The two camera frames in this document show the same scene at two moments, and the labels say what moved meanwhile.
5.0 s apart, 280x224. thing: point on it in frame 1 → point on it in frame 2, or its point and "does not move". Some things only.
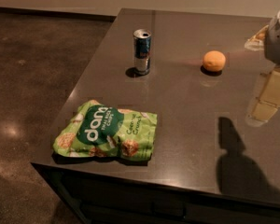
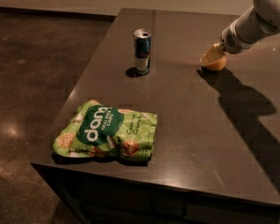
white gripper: [278, 39] → [230, 43]
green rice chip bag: [97, 130] does not move
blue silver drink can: [142, 50] does not move
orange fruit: [214, 61] does not move
